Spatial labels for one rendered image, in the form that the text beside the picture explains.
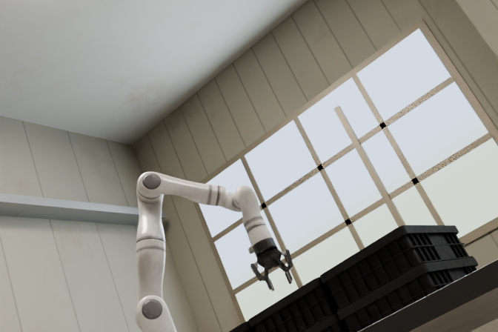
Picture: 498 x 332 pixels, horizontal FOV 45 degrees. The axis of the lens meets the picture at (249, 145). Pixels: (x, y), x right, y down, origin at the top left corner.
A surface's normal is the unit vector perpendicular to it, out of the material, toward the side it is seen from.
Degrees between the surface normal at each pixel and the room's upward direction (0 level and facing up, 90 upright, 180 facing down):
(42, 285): 90
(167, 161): 90
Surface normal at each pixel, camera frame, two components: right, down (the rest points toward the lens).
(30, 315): 0.74, -0.54
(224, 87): -0.56, -0.16
